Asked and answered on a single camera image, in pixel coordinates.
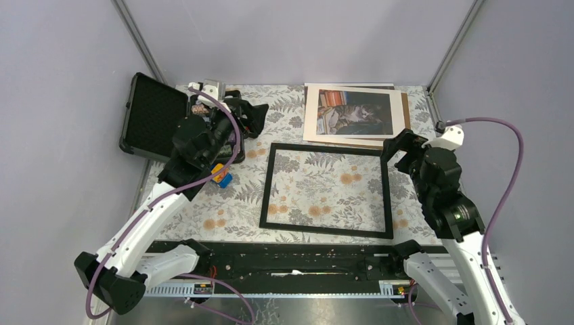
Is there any aluminium corner post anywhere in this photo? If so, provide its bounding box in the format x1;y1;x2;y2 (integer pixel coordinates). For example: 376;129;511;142
111;0;169;84
427;0;486;94

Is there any floral table cloth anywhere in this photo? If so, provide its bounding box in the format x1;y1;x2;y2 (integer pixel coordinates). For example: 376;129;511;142
130;84;467;246

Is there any left aluminium corner post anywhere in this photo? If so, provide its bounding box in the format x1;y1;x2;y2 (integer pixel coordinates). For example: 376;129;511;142
111;0;169;84

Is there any black picture frame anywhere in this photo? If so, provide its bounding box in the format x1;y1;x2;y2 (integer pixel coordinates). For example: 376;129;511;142
259;142;394;240

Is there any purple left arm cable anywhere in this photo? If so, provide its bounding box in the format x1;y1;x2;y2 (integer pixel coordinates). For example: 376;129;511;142
85;87;243;320

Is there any right aluminium corner post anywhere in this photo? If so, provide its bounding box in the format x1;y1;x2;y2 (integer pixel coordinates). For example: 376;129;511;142
427;0;486;94

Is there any cat photo print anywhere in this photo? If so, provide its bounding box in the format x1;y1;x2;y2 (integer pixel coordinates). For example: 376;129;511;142
316;89;398;138

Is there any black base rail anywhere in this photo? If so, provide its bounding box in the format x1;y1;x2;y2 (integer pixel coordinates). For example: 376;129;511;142
143;240;449;297

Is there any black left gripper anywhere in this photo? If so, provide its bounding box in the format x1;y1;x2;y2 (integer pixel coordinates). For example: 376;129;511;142
202;97;269;166

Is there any black poker chip case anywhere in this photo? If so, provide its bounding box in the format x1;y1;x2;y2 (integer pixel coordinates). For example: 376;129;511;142
119;72;246;169

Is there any orange blue toy block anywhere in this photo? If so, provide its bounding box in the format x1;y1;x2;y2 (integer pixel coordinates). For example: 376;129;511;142
211;163;233;188

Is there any brown backing board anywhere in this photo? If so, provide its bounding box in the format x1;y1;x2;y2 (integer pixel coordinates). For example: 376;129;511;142
305;86;411;149

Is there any white mat board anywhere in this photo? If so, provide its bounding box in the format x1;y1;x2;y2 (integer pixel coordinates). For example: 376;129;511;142
303;85;407;144

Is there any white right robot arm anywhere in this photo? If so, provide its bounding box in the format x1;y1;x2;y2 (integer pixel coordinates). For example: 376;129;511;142
382;125;525;324

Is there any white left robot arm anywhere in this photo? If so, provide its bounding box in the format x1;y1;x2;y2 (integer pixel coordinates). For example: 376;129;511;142
74;81;269;320

